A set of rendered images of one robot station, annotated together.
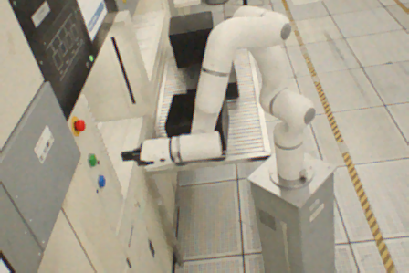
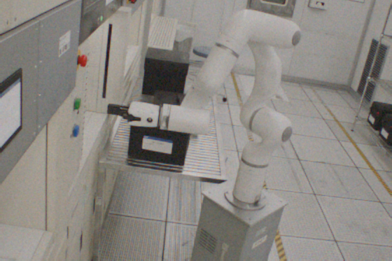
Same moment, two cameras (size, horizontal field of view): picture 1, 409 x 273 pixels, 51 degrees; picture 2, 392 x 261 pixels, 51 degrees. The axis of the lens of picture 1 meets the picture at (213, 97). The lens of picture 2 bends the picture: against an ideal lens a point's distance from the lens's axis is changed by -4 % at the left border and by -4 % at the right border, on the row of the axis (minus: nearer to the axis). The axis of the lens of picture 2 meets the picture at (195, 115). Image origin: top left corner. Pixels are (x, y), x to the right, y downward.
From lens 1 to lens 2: 48 cm
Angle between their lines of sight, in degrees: 14
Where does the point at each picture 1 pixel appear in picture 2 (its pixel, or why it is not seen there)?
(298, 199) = (250, 218)
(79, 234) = (50, 160)
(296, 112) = (276, 126)
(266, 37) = (279, 36)
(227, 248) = not seen: outside the picture
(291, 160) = (253, 179)
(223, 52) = (241, 33)
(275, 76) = (269, 83)
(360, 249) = not seen: outside the picture
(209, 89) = (218, 62)
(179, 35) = (155, 61)
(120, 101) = (90, 92)
